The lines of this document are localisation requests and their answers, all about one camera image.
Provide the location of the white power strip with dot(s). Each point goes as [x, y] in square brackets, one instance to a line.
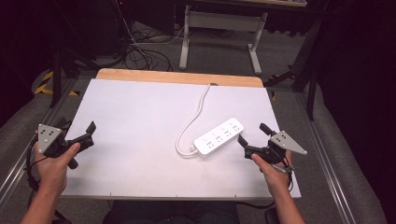
[219, 137]

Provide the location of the white desk frame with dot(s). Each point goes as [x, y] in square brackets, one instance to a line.
[222, 20]

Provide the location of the aluminium rail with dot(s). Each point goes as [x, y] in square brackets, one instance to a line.
[28, 155]
[327, 161]

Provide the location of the person's right hand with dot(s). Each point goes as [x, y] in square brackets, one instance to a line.
[275, 179]

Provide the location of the wooden desk top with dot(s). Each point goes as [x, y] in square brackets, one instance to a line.
[274, 2]

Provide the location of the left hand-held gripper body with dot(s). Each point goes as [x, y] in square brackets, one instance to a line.
[46, 138]

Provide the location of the black metal stand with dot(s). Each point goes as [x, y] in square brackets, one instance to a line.
[56, 77]
[311, 81]

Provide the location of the yellow black floor tape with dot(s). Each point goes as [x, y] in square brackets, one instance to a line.
[43, 85]

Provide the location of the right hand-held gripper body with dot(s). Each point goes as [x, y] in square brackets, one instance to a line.
[286, 143]

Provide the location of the person's left hand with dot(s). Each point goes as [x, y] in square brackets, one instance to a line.
[51, 172]

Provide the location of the white table board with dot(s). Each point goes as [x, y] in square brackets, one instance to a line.
[140, 133]

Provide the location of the wooden table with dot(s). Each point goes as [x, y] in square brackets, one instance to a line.
[174, 76]

